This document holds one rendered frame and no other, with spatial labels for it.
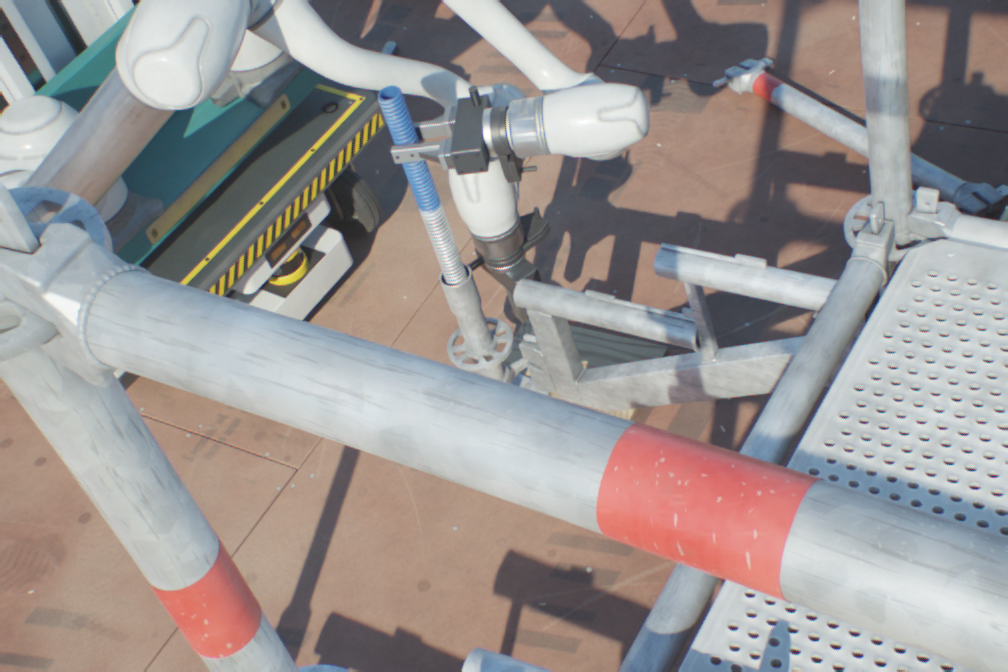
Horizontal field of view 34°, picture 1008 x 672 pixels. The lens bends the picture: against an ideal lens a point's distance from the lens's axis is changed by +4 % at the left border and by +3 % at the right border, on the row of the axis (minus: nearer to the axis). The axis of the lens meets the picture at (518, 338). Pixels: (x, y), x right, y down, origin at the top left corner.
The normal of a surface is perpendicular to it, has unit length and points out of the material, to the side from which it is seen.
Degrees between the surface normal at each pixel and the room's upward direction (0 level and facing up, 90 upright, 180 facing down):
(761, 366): 90
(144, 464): 90
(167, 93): 86
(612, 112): 45
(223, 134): 0
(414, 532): 0
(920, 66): 0
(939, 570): 19
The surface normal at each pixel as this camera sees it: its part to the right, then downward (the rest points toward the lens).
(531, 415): -0.19, -0.70
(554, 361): -0.49, 0.71
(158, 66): -0.08, 0.75
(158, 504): 0.73, 0.38
